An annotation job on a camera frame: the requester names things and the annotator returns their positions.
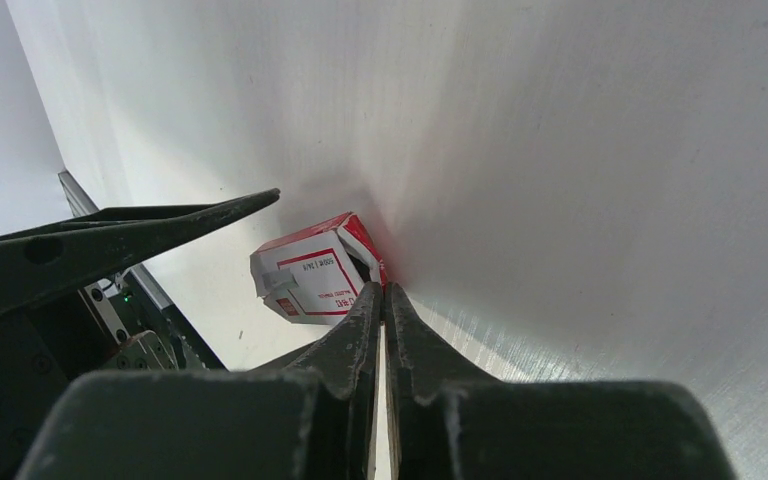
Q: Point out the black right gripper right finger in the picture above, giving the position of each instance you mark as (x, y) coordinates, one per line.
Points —
(450, 419)

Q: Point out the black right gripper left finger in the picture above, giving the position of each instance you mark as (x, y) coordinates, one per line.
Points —
(307, 415)

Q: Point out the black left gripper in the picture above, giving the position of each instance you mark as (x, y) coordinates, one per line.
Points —
(43, 349)

